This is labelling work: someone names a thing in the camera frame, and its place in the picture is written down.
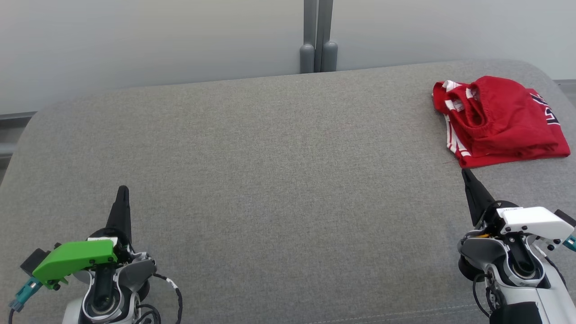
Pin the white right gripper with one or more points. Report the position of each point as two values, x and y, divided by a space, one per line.
535 222

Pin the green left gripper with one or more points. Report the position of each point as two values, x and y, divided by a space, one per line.
76 261

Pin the red jersey shirt large number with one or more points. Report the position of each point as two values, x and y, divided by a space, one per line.
517 158

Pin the red shorts with Bulls print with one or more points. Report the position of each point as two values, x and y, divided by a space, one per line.
504 112

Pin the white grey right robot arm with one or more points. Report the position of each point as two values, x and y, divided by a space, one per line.
486 252

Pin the grey fabric sofa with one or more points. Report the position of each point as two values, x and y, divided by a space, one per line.
270 171

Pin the grey double partition post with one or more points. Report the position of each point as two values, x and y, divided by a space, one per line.
318 40

